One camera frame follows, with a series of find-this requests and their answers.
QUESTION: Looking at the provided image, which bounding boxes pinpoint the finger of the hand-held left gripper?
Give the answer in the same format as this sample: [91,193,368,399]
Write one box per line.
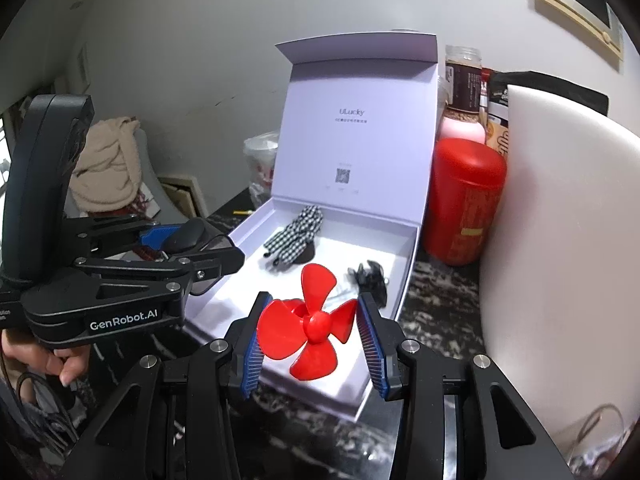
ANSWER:
[64,214,178,261]
[60,246,246,311]

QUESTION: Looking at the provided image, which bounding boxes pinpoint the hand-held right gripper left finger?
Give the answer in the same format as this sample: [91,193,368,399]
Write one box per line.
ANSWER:
[60,290,275,480]

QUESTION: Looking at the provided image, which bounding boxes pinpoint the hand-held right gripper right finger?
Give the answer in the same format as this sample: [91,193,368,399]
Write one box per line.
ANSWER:
[356,291,573,480]

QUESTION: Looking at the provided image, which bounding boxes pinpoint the red plastic propeller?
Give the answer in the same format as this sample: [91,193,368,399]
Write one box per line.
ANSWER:
[257,262,358,382]

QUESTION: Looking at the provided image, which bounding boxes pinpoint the small black hair clip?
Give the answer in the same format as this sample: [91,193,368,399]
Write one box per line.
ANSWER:
[347,260,388,308]

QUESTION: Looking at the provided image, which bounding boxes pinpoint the white hinged gift box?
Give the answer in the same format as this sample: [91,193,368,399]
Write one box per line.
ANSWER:
[182,34,438,421]

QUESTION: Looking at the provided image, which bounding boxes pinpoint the person's left hand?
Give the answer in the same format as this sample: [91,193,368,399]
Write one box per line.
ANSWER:
[0,329,93,388]

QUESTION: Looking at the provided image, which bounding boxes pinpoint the red plaid scarf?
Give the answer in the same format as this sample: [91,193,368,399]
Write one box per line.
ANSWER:
[127,190,161,221]

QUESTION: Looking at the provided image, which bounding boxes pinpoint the beige knitted cloth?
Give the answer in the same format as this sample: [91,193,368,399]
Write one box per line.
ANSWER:
[72,117,143,213]

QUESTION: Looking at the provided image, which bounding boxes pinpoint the clear plastic cup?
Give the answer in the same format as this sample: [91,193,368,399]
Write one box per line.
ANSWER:
[243,131,281,211]

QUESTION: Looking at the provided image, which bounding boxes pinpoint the red plastic canister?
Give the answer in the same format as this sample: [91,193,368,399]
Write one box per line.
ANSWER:
[424,137,508,267]

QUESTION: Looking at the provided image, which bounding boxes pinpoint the white foam board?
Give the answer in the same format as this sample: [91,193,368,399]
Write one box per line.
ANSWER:
[477,85,640,466]

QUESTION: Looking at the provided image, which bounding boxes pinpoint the pink bottle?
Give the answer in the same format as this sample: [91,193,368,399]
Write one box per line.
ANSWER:
[437,112,487,146]

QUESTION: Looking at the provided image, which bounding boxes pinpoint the clear glass cup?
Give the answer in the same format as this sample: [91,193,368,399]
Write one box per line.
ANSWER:
[567,402,632,473]

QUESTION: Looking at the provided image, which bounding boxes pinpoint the clear jar with brown label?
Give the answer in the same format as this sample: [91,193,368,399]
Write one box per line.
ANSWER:
[444,45,483,116]

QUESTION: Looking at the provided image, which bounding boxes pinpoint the black printed snack bag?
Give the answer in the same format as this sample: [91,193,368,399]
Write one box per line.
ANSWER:
[482,71,610,161]

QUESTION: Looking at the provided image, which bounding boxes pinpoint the wooden picture frame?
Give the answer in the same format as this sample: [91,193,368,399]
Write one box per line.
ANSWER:
[157,175,211,216]

